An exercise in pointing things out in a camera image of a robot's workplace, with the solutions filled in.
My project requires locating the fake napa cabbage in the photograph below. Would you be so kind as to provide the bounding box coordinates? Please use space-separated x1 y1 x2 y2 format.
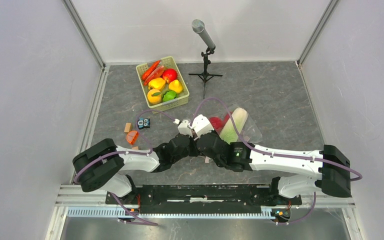
219 107 249 145

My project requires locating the clear zip top bag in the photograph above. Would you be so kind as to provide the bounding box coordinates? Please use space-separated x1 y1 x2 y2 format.
209 104 263 144

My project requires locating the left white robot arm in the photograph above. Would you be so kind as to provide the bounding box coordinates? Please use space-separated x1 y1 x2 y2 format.
72 134 201 204

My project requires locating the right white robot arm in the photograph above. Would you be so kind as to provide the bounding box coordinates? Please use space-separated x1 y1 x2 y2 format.
196 132 352 204

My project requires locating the fake red pepper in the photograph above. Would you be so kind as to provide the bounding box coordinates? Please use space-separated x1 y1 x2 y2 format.
209 114 233 134

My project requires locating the fake orange with leaf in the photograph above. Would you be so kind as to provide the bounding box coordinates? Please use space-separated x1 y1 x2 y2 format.
146 88 162 105

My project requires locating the fake yellow pear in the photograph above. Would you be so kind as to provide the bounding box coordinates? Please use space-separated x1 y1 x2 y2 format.
168 79 184 94

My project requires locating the fake yellow pepper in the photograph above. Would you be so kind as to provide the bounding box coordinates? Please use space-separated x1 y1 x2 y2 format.
148 77 166 91

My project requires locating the fake red apple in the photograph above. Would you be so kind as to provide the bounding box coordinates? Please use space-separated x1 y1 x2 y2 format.
161 68 178 84

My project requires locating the fake red chili bag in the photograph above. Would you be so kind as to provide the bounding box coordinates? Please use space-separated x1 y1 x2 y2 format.
143 65 166 86

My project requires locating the fake carrot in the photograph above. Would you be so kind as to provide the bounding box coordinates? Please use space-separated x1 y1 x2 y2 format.
141 60 161 81

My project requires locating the blue owl toy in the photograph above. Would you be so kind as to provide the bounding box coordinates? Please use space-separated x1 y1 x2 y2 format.
136 117 151 130

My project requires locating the orange half slice toy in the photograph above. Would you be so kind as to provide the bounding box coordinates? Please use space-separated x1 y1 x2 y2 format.
125 130 139 146

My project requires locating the small wooden block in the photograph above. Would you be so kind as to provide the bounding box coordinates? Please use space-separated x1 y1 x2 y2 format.
123 122 133 134

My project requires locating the black microphone tripod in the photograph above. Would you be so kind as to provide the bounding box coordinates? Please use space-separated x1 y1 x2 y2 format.
188 47 223 99

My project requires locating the green plastic basket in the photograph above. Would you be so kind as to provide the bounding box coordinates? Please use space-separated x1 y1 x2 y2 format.
136 56 190 113

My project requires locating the grey microphone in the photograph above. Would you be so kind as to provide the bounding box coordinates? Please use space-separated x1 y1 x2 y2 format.
191 19 216 50

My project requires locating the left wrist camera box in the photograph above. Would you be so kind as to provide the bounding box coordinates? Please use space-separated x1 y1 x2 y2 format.
173 118 193 137

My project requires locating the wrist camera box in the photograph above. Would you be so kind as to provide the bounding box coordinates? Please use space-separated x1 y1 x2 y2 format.
191 114 214 138
173 118 193 137

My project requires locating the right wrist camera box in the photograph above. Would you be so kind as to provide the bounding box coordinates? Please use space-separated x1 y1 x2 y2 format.
191 114 214 138

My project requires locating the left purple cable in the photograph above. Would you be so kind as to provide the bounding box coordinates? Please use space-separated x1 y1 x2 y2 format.
73 109 180 227

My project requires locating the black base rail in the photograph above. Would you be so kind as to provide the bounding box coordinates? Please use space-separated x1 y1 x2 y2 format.
121 184 302 217

